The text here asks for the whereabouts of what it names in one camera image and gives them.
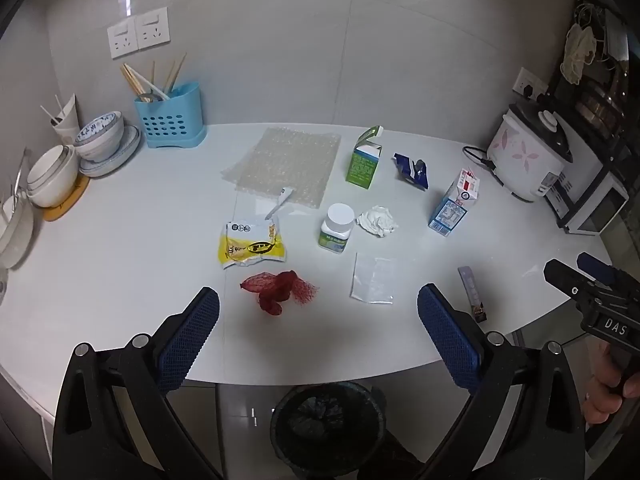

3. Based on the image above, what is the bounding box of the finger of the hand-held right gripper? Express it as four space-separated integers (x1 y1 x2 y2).
544 259 601 311
576 252 640 291

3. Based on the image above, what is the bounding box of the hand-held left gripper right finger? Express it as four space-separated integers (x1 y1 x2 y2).
417 283 586 480

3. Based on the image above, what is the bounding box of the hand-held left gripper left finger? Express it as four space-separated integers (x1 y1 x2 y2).
52 286 223 480

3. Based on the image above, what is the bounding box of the brown stick wrapper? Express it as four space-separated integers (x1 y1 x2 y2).
457 266 489 324

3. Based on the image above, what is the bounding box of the red mesh net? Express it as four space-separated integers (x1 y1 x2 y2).
239 270 320 316

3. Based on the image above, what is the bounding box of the clear plastic bag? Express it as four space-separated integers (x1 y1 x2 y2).
349 252 399 306

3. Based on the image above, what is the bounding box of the yellow snack packet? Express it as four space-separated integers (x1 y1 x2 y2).
217 219 289 270

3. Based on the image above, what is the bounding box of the blue white milk carton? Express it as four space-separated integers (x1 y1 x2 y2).
428 167 482 238

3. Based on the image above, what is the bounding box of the white tissue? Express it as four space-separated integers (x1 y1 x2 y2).
356 205 401 239

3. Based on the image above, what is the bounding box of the black trash bin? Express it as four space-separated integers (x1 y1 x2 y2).
270 381 387 480

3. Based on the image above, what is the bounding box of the white pill bottle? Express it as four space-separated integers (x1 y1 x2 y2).
317 203 357 256

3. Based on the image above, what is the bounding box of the small white plastic spoon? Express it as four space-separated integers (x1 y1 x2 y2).
264 186 295 220

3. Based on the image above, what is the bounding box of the blue foil wrapper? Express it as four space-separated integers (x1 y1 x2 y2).
392 152 431 192

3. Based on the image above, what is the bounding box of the green cardboard box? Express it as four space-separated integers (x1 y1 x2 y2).
346 126 385 190

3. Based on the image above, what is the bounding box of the bubble wrap sheet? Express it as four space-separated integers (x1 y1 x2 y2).
220 127 342 207

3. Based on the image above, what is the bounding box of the person's right hand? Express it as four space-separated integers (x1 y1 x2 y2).
582 346 640 426

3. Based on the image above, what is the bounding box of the white microwave oven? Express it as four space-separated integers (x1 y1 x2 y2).
542 150 630 236

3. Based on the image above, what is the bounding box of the black metal rack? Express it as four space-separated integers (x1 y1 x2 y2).
545 0 640 236

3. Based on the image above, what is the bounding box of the white floral rice cooker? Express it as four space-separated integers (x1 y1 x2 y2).
486 102 574 204

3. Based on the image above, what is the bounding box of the wooden coaster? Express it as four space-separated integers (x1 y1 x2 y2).
42 176 91 222

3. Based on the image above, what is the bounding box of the large white bowl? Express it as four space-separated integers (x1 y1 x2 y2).
0 195 36 271

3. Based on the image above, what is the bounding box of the white mesh cloth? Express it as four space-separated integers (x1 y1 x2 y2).
564 24 597 86

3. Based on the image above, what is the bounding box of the blue utensil holder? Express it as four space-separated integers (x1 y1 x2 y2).
133 81 207 150

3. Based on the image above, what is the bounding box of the blue patterned bowl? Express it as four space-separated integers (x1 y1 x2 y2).
75 111 125 162

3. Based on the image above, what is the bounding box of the metal utensil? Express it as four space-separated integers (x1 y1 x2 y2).
10 147 29 202

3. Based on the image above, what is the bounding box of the white paper cup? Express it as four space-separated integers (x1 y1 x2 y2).
52 94 81 147

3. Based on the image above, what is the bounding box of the black power cable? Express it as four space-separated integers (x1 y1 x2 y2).
462 146 539 201

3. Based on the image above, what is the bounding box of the white double wall socket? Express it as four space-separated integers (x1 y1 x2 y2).
514 67 549 101

